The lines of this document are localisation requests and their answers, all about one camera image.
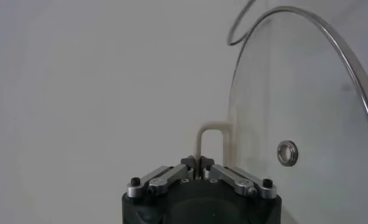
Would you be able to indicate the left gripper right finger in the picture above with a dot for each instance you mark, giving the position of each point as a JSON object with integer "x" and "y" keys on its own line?
{"x": 232, "y": 179}

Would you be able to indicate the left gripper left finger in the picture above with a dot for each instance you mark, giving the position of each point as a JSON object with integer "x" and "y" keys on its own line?
{"x": 165, "y": 179}

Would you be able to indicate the glass pot lid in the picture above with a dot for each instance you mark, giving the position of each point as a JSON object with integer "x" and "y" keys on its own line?
{"x": 293, "y": 91}

